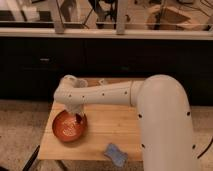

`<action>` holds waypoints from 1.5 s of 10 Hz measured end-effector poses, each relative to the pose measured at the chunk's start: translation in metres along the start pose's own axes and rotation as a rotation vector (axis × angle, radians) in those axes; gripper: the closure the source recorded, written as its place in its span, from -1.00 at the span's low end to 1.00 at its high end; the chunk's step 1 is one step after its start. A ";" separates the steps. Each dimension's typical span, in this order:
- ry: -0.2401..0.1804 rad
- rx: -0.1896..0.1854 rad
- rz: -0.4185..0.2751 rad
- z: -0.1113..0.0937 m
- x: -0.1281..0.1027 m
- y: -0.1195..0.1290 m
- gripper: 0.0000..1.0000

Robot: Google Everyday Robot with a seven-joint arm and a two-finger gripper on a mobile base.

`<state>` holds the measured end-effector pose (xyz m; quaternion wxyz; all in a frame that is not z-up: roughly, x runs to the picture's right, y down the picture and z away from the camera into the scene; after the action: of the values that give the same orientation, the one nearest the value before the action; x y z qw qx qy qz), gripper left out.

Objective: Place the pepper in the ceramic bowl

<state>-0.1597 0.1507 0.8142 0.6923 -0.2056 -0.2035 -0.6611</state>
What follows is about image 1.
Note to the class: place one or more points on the white window frame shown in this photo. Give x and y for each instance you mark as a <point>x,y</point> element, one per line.
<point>187,19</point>

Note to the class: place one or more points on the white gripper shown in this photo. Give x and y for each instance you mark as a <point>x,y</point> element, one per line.
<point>75,109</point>

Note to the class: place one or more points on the dark red pepper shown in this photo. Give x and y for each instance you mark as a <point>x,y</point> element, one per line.
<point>79,118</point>

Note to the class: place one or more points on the black cabinet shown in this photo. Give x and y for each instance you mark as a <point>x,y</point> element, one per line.
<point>31,67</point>

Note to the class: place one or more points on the orange ceramic bowl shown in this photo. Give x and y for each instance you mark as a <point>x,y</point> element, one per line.
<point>65,127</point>

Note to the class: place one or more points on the blue sponge cloth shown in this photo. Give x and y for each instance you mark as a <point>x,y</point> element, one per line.
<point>117,156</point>

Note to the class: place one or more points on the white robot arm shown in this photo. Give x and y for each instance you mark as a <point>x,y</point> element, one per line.
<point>166,128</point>

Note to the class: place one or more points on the wooden table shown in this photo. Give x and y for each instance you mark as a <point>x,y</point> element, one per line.
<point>105,124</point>

